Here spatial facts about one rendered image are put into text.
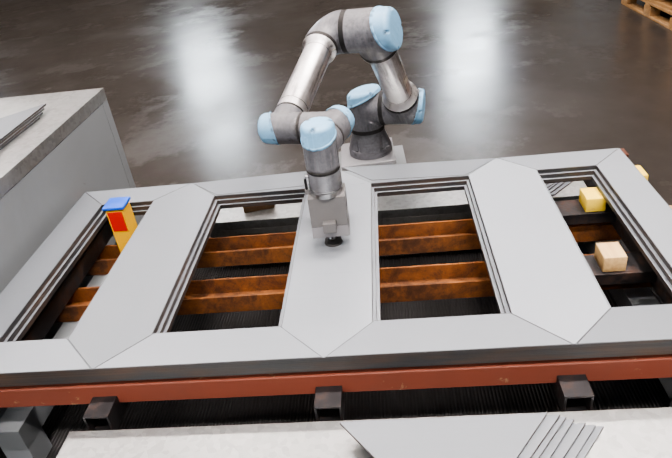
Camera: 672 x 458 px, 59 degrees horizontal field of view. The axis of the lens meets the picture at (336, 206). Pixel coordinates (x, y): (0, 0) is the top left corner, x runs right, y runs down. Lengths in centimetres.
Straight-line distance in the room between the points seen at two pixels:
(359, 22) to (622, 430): 110
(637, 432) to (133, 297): 102
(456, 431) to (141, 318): 67
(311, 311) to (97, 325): 45
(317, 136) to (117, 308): 57
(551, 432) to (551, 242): 45
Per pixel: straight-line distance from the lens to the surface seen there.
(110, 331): 132
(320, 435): 113
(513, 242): 138
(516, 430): 108
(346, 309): 120
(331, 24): 164
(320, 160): 125
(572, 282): 128
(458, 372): 115
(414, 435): 107
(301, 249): 139
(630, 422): 118
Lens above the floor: 163
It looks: 30 degrees down
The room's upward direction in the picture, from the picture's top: 8 degrees counter-clockwise
